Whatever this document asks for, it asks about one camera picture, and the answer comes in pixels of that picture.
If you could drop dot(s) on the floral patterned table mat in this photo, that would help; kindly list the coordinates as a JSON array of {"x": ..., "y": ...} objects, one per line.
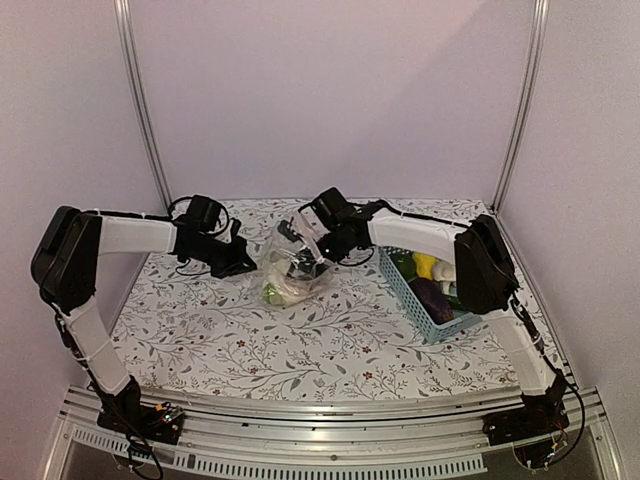
[{"x": 181, "y": 329}]

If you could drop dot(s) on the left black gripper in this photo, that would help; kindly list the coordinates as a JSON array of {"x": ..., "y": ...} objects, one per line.
[{"x": 235, "y": 265}]

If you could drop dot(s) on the green fake cucumber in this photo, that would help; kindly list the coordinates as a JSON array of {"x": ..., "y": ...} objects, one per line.
[{"x": 455, "y": 303}]

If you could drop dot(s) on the light blue plastic basket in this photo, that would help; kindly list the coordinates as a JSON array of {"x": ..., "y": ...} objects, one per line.
[{"x": 431, "y": 332}]

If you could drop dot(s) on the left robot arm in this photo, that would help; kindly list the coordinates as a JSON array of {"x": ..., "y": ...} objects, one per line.
[{"x": 65, "y": 268}]

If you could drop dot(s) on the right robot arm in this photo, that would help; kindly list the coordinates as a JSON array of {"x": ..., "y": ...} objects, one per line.
[{"x": 485, "y": 277}]

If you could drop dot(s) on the clear zip top bag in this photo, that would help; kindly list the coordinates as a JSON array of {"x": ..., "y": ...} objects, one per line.
[{"x": 316, "y": 272}]

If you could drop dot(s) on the white fake garlic bulb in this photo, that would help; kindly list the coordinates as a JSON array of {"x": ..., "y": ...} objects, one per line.
[{"x": 444, "y": 274}]

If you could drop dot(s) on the white fake cauliflower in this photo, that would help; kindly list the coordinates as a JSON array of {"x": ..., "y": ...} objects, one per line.
[{"x": 294, "y": 291}]

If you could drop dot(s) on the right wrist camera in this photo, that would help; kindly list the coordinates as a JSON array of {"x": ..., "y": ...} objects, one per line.
[{"x": 297, "y": 228}]

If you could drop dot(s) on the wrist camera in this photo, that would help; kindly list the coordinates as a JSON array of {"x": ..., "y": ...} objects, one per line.
[
  {"x": 297, "y": 228},
  {"x": 233, "y": 230}
]

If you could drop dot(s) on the green fake lettuce leaf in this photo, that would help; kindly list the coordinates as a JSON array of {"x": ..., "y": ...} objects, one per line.
[{"x": 272, "y": 295}]

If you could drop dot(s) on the purple fake eggplant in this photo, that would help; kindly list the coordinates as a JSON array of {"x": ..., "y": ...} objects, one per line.
[{"x": 433, "y": 300}]

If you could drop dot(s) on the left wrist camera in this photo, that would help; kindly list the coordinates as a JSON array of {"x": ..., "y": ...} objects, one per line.
[{"x": 233, "y": 230}]

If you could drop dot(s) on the aluminium rail frame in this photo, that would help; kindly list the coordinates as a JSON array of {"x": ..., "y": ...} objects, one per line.
[{"x": 428, "y": 438}]

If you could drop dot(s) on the left aluminium corner post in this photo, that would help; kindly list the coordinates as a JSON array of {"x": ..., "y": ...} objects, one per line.
[{"x": 126, "y": 35}]

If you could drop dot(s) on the aluminium corner post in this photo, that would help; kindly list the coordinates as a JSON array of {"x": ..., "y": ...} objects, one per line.
[
  {"x": 126, "y": 35},
  {"x": 526, "y": 96}
]

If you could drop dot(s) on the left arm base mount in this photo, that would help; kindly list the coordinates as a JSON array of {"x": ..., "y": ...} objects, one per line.
[{"x": 160, "y": 423}]

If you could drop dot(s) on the right aluminium corner post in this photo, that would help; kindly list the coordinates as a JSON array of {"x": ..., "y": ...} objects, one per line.
[{"x": 526, "y": 96}]

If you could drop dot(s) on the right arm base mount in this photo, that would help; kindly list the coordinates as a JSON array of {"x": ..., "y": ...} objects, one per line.
[{"x": 526, "y": 422}]

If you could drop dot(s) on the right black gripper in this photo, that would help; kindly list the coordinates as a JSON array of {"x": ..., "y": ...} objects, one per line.
[{"x": 318, "y": 245}]

